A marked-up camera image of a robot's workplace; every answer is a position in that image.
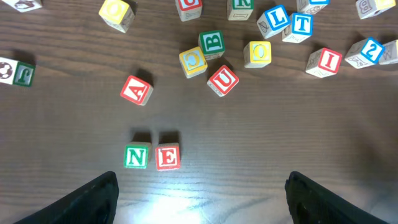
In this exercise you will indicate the green N wooden block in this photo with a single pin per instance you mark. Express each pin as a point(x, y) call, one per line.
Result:
point(136, 155)

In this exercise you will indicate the yellow C wooden block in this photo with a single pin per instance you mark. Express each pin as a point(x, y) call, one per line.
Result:
point(193, 62)

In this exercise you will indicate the red A wooden block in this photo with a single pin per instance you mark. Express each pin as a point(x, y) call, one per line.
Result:
point(136, 90)

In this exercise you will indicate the yellow acorn wooden block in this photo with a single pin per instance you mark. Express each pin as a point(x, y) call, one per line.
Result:
point(24, 5)

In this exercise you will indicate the yellow S wooden block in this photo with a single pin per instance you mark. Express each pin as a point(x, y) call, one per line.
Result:
point(390, 54)

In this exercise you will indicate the yellow o wooden block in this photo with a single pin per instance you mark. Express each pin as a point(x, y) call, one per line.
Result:
point(257, 54)
point(117, 14)

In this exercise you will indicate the blue P wooden block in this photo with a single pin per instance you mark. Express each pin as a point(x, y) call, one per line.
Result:
point(311, 6)

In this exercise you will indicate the red u wooden block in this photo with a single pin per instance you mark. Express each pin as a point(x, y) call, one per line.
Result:
point(223, 81)
point(189, 9)

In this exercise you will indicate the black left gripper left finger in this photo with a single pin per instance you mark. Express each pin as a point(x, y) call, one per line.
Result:
point(94, 202)

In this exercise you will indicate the soccer ball J wooden block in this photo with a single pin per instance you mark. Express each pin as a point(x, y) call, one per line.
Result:
point(14, 72)

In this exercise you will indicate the red E wooden block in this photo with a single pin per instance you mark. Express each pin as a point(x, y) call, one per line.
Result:
point(167, 156)

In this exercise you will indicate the yellow O wooden block centre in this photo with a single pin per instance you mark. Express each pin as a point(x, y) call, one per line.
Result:
point(257, 54)

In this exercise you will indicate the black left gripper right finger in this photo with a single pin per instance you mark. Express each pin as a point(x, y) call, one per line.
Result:
point(309, 202)

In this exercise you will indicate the blue L wooden block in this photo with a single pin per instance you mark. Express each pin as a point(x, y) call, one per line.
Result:
point(273, 21)

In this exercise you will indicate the red I wooden block lower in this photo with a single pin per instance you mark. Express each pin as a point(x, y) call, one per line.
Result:
point(323, 63)

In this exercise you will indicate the blue T wooden block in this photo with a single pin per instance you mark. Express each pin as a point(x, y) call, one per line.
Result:
point(300, 29)

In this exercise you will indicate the yellow brush side wooden block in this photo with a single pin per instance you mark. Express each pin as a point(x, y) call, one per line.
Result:
point(371, 8)

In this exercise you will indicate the green B wooden block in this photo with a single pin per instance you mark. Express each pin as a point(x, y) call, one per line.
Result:
point(212, 44)

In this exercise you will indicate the yellow O wooden block left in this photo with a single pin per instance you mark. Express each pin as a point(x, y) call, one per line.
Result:
point(117, 14)

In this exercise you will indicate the green R wooden block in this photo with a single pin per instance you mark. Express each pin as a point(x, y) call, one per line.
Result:
point(239, 10)

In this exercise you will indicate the blue 2 wooden block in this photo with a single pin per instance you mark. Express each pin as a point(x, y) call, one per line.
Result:
point(365, 53)

